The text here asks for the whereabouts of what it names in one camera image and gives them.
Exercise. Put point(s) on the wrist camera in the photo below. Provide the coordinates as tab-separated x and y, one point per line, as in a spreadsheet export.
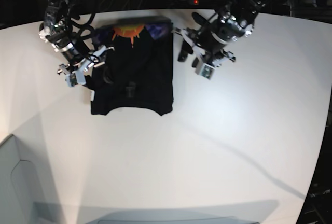
75	78
205	70

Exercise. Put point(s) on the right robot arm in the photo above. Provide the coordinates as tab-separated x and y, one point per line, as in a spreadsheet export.
62	12

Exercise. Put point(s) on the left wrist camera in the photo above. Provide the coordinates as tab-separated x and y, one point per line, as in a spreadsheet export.
205	70

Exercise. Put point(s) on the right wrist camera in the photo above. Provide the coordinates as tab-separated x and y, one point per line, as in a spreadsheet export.
75	78

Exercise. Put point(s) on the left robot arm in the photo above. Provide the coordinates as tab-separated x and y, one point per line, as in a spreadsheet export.
255	5

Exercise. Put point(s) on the white panel at table corner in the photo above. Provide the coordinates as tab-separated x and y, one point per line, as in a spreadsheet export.
22	197

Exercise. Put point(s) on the black T-shirt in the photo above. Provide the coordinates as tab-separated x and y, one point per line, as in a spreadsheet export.
139	73

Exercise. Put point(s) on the black power strip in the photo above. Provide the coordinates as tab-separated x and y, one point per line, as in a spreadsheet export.
202	4

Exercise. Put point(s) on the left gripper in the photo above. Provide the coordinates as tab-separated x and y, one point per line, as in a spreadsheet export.
208	42

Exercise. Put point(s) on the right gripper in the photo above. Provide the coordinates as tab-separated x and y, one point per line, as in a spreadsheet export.
72	46

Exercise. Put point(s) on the white garment label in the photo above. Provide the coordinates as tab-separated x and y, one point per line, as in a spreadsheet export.
92	96

